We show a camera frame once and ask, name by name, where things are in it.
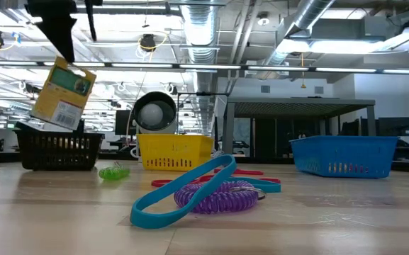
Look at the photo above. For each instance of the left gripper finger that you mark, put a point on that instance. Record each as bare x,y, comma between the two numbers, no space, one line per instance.
60,35

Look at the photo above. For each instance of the red rubber band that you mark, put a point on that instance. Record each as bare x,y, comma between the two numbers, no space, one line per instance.
246,173
161,183

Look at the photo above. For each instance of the wide teal rubber band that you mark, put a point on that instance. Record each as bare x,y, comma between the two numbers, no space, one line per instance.
268,186
161,221

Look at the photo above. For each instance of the dark computer monitor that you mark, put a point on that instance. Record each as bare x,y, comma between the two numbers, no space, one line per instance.
122,122
397,126

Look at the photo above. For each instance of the white cylinder spot lamp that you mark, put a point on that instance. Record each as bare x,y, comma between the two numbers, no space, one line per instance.
154,113

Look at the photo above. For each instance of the black plastic basket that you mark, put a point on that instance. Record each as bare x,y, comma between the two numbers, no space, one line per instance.
59,164

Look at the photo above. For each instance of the long ceiling strip light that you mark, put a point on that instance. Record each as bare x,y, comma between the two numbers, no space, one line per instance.
207,66

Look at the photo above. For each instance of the yellow plastic basket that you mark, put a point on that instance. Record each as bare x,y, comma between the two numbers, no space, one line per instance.
176,152

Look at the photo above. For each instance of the grey perforated metal shelf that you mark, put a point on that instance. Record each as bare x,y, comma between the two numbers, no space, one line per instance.
296,106

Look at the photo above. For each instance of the bright ceiling light panel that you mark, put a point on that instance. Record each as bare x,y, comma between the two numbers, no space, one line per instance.
331,46

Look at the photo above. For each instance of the blue plastic basket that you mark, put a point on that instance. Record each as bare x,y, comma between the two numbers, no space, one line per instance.
342,152

